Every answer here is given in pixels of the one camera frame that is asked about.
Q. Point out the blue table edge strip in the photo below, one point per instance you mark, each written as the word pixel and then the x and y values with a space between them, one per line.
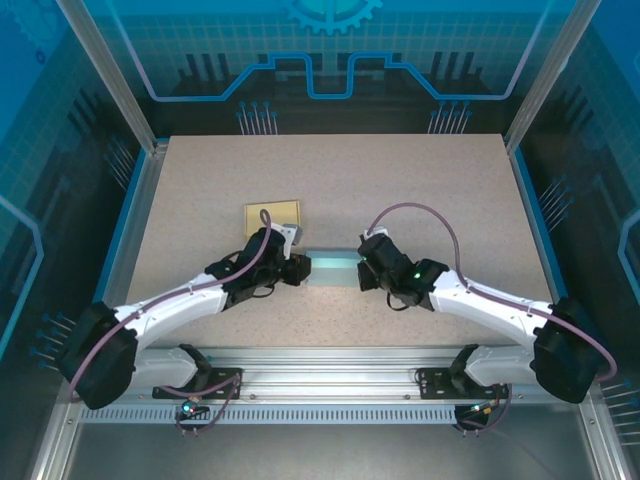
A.
pixel 538 225
pixel 113 250

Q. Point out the light blue paper box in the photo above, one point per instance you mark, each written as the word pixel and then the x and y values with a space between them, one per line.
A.
pixel 332 275

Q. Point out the small LED circuit board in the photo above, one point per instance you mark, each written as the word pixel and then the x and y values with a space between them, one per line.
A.
pixel 192 406
pixel 480 409

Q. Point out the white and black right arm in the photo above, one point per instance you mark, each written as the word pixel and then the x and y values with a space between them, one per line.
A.
pixel 480 305

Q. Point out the aluminium table side rail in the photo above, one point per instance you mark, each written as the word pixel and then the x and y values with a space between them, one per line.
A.
pixel 142 200

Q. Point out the grey metal bottom panel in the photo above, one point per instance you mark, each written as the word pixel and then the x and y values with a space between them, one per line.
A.
pixel 325 455

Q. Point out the yellow paper box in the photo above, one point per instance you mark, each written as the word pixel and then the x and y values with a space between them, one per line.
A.
pixel 280 215

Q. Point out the aluminium lower side rail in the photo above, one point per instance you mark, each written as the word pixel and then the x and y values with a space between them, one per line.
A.
pixel 606 440
pixel 57 440

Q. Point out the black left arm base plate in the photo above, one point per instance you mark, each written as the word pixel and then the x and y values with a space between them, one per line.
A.
pixel 225 387

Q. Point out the aluminium front beam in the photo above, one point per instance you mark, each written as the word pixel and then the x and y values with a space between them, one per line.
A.
pixel 325 372

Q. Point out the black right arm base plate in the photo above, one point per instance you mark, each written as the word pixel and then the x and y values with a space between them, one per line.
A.
pixel 435 385

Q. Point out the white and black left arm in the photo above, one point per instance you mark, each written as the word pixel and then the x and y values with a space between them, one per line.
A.
pixel 170 305

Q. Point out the aluminium frame post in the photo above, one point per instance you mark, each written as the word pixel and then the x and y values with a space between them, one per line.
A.
pixel 541 75
pixel 116 75

